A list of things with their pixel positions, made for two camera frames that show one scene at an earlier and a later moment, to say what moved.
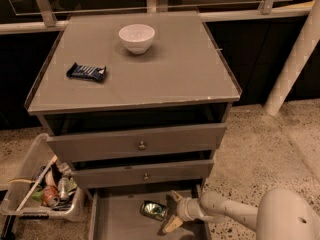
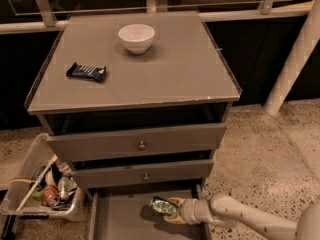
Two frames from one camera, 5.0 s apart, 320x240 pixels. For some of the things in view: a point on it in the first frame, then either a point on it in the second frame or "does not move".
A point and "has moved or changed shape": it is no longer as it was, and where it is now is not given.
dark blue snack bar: (87, 72) does not move
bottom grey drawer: (116, 214) does not move
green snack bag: (156, 210) has moved or changed shape
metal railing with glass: (25, 7) does not move
